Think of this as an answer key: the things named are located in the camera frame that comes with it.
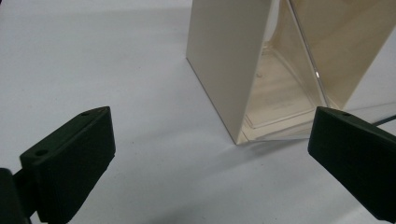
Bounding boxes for clear plastic insert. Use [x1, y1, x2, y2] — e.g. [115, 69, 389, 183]
[241, 0, 396, 145]

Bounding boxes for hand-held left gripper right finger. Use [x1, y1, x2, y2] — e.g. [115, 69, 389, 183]
[307, 105, 396, 224]

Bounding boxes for cream plastic storage box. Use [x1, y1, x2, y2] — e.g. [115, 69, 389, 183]
[186, 0, 396, 146]

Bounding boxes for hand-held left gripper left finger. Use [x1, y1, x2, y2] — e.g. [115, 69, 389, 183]
[12, 105, 117, 224]

